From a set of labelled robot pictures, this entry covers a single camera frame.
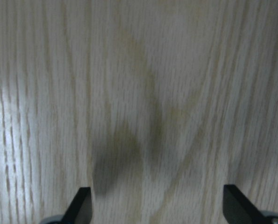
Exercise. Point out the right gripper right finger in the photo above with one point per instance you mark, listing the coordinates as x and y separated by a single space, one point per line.
238 209

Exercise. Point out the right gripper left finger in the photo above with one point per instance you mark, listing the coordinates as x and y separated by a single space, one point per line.
80 211

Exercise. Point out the light wooden drawer cabinet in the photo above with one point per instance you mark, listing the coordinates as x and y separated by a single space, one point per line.
154 104

